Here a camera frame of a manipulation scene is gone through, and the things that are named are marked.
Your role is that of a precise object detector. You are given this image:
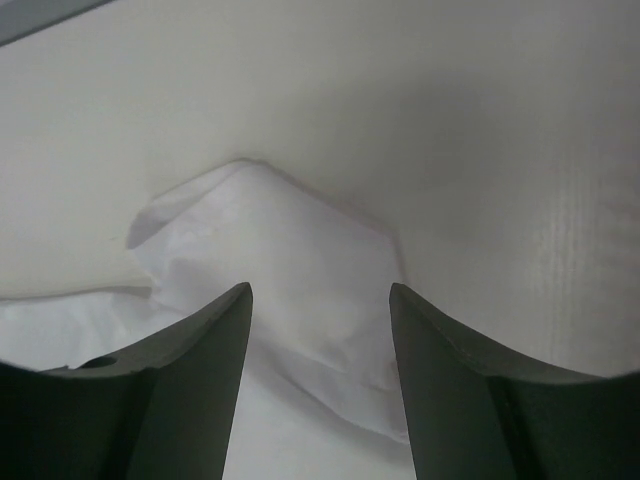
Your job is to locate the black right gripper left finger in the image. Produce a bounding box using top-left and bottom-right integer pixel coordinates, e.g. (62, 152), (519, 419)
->
(1, 283), (253, 479)

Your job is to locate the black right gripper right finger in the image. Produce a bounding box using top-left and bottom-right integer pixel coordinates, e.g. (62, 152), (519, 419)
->
(389, 283), (639, 479)

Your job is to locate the white t shirt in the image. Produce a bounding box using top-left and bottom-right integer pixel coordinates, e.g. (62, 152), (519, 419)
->
(1, 161), (414, 479)

